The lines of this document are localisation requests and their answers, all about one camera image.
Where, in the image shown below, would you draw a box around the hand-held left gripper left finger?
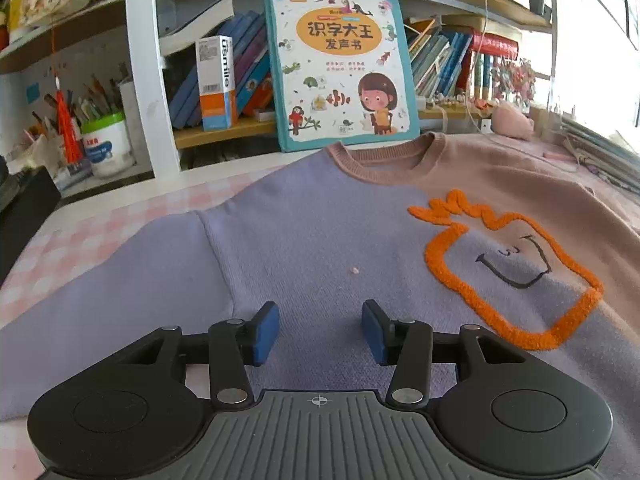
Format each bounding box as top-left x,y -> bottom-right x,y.
117,301 -> 281,409

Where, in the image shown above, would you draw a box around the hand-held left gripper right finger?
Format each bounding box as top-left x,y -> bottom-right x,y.
361,299 -> 528,407

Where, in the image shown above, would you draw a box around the purple and pink sweater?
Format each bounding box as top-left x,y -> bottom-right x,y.
0,131 -> 640,423

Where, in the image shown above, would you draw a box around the pink checkered tablecloth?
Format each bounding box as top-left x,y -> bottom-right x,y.
0,162 -> 301,480

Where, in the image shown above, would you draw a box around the white canister with green lid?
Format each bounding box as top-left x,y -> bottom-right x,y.
80,112 -> 137,179

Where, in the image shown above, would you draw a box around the white and orange carton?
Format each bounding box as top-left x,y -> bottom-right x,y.
195,35 -> 239,132

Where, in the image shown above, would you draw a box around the pink plush toy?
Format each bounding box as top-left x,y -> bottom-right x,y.
491,101 -> 535,142

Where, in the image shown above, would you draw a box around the black device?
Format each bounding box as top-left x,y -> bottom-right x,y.
0,157 -> 63,286

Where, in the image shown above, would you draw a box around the teal children's picture book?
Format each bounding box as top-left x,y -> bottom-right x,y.
263,0 -> 421,153

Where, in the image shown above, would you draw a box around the leaning blue books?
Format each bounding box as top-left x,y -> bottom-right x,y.
167,0 -> 276,130

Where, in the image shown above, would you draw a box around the white and wooden bookshelf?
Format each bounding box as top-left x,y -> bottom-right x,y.
0,0 -> 557,183

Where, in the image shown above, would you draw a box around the row of colourful books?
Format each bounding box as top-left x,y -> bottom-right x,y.
404,19 -> 521,102

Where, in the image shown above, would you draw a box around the red tassel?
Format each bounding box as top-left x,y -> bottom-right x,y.
49,22 -> 84,166

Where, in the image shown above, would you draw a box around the pink bead charm cluster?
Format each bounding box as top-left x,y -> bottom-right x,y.
492,57 -> 537,112

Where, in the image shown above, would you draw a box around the stack of books and papers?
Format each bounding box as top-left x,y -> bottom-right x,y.
537,104 -> 640,198

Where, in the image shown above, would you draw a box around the bundle of pens and brushes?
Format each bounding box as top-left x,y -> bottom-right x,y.
22,61 -> 127,146

